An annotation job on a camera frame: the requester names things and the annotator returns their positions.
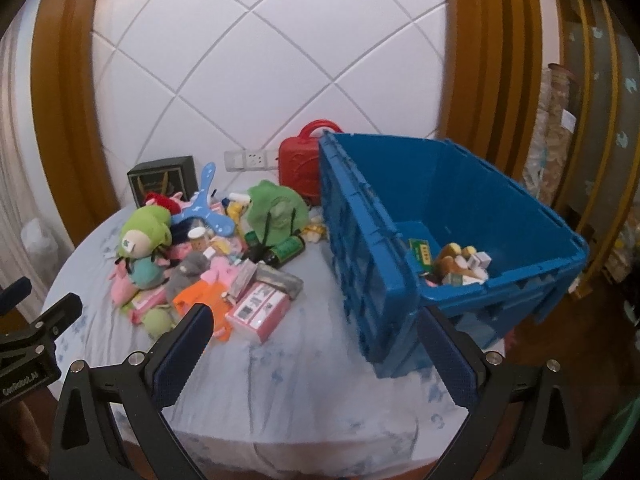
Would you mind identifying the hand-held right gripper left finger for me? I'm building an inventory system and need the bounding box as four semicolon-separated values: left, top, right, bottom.
50;302;216;480

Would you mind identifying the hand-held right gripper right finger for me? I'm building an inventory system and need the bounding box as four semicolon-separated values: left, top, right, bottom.
417;305;586;480

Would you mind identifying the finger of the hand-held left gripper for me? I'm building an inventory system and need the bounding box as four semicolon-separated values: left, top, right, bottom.
0;276;32;313
22;292;83;361

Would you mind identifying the blue plastic crate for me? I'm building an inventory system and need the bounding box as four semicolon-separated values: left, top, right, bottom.
318;130;588;380

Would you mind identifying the cloth-covered round desktop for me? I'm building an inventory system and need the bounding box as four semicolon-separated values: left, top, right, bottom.
40;195;473;461

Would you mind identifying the light green plush ball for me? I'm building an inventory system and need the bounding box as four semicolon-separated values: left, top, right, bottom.
142;305;176;340

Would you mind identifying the white plastic bag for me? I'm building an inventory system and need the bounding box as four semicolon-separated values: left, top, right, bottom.
20;217;61;266

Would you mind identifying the orange plastic toy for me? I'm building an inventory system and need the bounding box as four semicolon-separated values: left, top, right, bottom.
172;280;236;343

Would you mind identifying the pink plush toy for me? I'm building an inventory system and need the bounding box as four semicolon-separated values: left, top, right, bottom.
111;260;166;313

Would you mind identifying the grey plush toy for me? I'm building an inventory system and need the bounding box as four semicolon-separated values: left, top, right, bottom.
165;251;211;301

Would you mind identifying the pink white box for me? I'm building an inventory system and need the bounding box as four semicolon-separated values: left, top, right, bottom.
225;281;292;345

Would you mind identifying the pink cloth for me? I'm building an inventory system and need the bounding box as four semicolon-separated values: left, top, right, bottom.
200;257;241;293

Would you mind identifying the brown plush toy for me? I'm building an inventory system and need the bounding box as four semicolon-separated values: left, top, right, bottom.
434;242;478;281

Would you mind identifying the green flat box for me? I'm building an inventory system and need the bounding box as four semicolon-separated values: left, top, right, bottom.
407;237;433;268

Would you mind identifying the green hooded plush doll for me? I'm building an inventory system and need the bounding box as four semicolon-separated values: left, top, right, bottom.
102;204;173;291

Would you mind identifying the white curtain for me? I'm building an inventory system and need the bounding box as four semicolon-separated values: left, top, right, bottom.
0;35;66;321

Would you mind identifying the dark green bottle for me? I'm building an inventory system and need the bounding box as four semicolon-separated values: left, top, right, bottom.
262;234;307;268

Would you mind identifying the red plush toy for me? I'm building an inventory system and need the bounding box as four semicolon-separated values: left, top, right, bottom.
144;191;183;213

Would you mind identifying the blue boomerang toy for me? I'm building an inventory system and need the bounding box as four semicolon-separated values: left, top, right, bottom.
172;161;236;237

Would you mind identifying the black gift box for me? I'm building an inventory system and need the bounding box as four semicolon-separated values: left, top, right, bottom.
126;156;197;207

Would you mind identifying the red hard case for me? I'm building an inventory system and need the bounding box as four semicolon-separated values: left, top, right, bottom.
278;120;343;206

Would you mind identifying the floral fabric roll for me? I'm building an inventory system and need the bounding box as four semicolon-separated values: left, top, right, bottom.
522;62;576;206

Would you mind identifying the wooden shelf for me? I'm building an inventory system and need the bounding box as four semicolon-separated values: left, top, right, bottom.
547;0;640;301

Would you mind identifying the brown wooden wall frame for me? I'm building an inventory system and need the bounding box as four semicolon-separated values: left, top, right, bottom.
30;0;126;246
440;0;543;181

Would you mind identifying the white wall socket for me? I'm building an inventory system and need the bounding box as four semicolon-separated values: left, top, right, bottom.
223;148;281;171

